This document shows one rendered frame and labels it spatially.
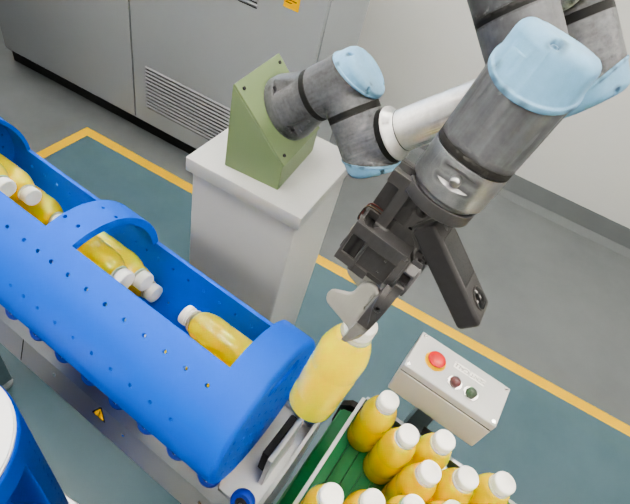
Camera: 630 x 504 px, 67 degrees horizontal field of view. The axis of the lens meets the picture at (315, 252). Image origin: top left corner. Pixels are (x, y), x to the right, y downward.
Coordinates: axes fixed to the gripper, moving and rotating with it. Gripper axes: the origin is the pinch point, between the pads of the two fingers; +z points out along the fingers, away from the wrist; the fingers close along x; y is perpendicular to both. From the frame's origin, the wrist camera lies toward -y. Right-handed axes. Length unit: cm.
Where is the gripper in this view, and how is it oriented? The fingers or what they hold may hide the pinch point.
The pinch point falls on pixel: (361, 325)
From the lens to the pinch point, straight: 57.9
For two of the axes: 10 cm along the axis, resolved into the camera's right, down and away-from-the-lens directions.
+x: -4.3, 4.5, -7.8
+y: -8.0, -6.0, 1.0
